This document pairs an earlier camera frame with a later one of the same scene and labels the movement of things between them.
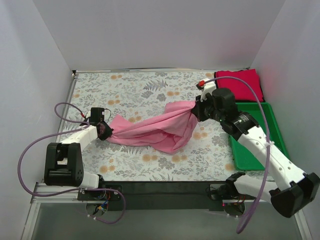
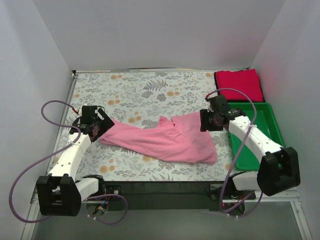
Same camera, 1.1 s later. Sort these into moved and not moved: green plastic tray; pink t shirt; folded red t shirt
Moved: pink t shirt
Not moved: green plastic tray; folded red t shirt
